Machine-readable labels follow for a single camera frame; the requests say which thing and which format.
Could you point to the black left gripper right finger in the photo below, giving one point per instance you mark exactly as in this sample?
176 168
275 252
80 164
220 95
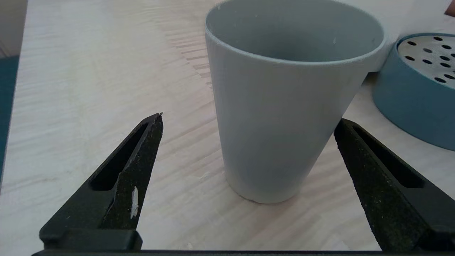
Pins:
391 199

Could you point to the blue perforated drip tray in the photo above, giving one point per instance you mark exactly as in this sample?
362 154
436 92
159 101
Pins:
408 103

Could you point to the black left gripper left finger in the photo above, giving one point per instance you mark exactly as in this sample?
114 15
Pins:
121 199

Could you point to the grey plastic cup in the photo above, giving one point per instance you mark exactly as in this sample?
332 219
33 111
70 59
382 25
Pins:
280 124

